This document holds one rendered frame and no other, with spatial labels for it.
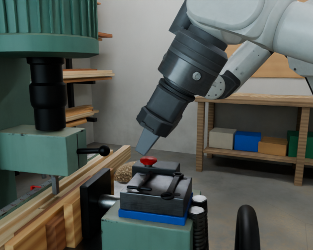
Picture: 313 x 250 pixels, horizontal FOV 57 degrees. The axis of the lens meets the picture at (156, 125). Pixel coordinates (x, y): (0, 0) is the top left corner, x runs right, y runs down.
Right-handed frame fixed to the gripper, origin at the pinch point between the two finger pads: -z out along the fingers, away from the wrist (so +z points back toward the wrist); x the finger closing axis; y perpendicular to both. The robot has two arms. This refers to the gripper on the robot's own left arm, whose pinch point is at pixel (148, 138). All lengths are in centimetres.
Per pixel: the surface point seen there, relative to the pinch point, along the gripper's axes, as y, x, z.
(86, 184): 4.0, -7.1, -9.8
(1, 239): 8.8, -16.1, -18.9
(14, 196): 21.4, 6.8, -33.2
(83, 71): 141, 272, -74
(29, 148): 15.8, -6.2, -10.7
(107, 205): -0.2, -4.7, -12.5
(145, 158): -1.4, -0.8, -3.3
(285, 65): -56, 316, 47
